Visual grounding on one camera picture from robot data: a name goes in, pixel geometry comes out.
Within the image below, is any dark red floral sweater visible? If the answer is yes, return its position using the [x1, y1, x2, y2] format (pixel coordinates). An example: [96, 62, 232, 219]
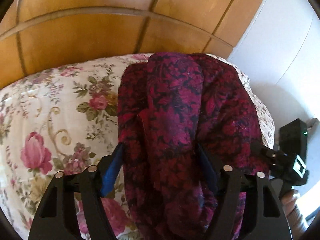
[118, 53, 269, 239]

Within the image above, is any floral bedspread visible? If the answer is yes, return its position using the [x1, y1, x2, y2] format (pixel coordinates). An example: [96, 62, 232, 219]
[1, 54, 275, 239]

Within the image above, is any person's right hand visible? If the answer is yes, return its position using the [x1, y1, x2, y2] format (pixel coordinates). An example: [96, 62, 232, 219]
[280, 190, 308, 239]

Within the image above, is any wooden headboard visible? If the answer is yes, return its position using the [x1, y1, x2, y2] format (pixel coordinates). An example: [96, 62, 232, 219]
[1, 0, 263, 87]

